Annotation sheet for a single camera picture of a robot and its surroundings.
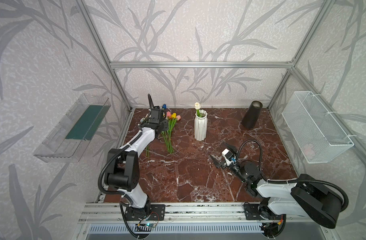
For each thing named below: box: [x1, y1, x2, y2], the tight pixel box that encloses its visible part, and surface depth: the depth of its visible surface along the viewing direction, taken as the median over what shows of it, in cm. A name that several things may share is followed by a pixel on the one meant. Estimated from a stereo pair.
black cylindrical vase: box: [241, 100, 263, 130], surface depth 101 cm
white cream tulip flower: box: [194, 102, 202, 118], surface depth 80 cm
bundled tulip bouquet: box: [161, 111, 182, 155], surface depth 107 cm
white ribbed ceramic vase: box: [194, 109, 208, 141], surface depth 90 cm
